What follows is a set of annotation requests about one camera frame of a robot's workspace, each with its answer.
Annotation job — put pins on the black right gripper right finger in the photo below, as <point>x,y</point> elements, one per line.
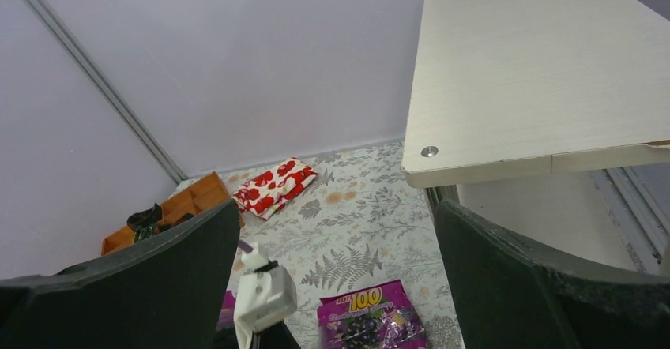
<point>511,291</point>

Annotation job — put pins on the white wooden two-tier shelf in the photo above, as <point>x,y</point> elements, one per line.
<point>533,113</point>

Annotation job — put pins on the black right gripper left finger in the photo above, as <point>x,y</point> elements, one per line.
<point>163,292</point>

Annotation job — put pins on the orange wooden divider tray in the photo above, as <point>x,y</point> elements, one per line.
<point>198,197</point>

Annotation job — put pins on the red floral folded cloth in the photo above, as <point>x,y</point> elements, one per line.
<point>272,190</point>

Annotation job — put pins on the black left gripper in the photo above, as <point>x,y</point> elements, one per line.
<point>277,336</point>

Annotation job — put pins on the green black rolled sock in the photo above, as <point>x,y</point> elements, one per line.
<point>142,233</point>

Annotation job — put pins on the purple candy bag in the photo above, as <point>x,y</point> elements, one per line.
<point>381,316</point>
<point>226,314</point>

